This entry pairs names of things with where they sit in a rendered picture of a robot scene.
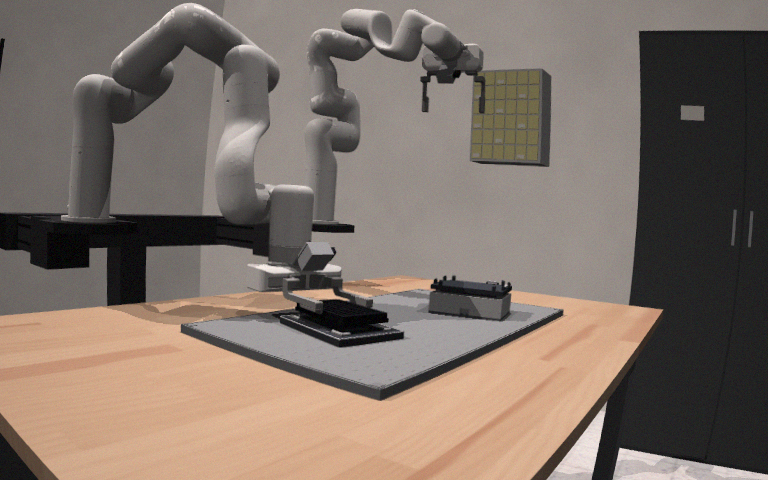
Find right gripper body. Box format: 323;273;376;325
247;260;342;292

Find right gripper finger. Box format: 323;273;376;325
309;274;373;308
282;275;323;314

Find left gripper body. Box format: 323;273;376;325
422;44;483;73

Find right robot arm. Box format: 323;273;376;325
61;3;337;271

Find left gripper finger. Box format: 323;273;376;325
420;71;438;112
465;70;485;113

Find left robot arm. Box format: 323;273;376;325
304;9;468;225

